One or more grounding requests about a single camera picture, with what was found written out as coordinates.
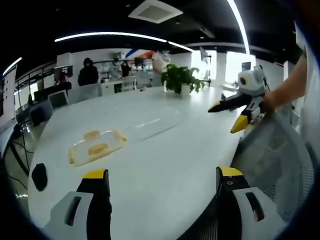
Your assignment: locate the grey mesh office chair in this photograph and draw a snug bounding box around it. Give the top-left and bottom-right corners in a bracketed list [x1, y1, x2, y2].
[228, 102, 316, 223]

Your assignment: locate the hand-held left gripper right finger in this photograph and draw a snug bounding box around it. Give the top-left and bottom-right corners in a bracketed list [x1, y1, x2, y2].
[215, 166, 286, 240]

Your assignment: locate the potted green plant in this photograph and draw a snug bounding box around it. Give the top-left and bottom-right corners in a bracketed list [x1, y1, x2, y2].
[160, 63, 206, 96]

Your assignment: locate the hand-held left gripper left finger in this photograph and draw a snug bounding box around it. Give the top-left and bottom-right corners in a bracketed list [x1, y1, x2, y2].
[42, 168, 113, 240]

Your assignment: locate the ceiling air vent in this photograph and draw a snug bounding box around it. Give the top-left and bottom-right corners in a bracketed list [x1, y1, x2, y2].
[128, 0, 184, 25]

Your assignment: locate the dark office chair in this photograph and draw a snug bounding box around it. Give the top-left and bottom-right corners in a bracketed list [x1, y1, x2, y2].
[29, 99, 54, 128]

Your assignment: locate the black oval object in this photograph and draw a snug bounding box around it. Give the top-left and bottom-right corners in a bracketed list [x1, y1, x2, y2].
[31, 163, 49, 192]

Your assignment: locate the person's right hand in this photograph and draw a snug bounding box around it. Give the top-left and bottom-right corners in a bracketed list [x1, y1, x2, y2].
[259, 90, 279, 112]

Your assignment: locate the clear plastic food container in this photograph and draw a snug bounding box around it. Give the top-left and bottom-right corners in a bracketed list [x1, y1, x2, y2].
[68, 128, 128, 168]

